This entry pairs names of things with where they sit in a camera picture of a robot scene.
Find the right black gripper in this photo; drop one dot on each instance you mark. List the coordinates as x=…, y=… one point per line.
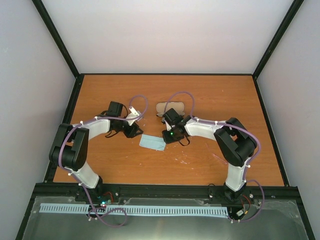
x=167, y=139

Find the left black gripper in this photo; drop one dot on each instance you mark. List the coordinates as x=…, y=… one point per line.
x=135, y=126

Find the light blue cleaning cloth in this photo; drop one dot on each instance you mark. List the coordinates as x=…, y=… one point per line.
x=152, y=142

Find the plaid glasses case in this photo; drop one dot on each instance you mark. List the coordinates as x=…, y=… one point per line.
x=163, y=107

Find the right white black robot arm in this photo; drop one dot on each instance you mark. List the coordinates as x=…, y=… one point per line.
x=236, y=144

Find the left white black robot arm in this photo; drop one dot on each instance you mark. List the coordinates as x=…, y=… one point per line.
x=69, y=149

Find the pink transparent sunglasses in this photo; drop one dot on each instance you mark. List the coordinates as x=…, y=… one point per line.
x=213, y=154

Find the metal front plate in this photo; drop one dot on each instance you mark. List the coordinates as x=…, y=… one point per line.
x=271, y=220

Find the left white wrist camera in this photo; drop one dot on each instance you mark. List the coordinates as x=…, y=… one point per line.
x=133, y=116

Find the left black frame post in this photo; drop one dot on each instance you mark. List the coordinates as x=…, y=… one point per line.
x=47, y=20

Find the black frame post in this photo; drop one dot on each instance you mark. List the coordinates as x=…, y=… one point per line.
x=281, y=30
x=47, y=20

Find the light blue slotted cable duct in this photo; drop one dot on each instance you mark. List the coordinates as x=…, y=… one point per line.
x=137, y=210

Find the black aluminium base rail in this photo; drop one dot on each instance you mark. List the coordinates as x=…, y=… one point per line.
x=212, y=193

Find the right black frame post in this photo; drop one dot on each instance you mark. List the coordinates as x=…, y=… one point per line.
x=281, y=30

